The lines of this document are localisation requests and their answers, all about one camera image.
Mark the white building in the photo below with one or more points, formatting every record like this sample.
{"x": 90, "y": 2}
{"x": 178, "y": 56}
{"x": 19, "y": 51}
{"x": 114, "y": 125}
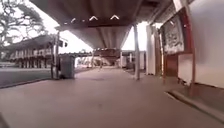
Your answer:
{"x": 133, "y": 60}

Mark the grey support pole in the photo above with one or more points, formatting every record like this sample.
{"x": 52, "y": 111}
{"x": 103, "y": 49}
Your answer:
{"x": 137, "y": 53}

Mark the brown concrete walkway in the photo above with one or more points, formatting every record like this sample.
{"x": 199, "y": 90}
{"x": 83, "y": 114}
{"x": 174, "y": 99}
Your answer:
{"x": 100, "y": 100}

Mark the grey wheeled bin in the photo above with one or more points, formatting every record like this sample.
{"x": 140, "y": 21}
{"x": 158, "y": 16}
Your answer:
{"x": 67, "y": 66}

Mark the overhead walkway roof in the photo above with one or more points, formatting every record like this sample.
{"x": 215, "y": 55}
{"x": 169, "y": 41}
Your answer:
{"x": 100, "y": 20}

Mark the thin dark pole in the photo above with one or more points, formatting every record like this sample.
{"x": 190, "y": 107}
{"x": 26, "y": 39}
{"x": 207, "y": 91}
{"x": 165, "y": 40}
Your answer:
{"x": 57, "y": 56}

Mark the two-storey building with balconies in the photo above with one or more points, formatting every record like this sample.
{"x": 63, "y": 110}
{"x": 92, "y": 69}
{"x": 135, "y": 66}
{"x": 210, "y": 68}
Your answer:
{"x": 31, "y": 53}

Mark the building with red-framed notice board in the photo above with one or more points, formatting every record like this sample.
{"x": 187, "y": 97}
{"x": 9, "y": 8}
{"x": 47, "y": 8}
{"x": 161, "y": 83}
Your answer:
{"x": 200, "y": 46}

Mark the grass lawn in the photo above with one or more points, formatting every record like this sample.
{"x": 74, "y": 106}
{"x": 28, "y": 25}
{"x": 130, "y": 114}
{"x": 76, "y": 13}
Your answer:
{"x": 20, "y": 76}

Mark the raised concrete kerb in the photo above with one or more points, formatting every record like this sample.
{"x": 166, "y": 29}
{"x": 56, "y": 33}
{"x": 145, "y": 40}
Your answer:
{"x": 196, "y": 105}

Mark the large tree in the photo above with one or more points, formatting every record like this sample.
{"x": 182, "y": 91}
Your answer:
{"x": 16, "y": 20}

